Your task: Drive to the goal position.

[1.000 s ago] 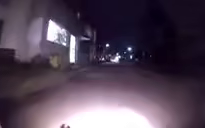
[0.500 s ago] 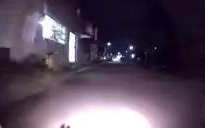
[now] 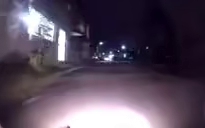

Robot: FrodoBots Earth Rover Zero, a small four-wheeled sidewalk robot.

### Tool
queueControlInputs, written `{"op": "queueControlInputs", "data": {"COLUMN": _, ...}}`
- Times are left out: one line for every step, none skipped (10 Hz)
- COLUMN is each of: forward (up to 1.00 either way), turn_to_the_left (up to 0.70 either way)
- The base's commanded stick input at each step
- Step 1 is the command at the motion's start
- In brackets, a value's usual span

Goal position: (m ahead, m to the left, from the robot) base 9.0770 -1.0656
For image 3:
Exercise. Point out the dark asphalt road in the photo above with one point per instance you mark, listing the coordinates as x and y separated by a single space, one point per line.
123 90

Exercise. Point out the building with lit windows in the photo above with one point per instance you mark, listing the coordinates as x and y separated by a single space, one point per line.
46 36

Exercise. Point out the dark roadside verge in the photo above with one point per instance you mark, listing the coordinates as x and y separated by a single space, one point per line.
13 81

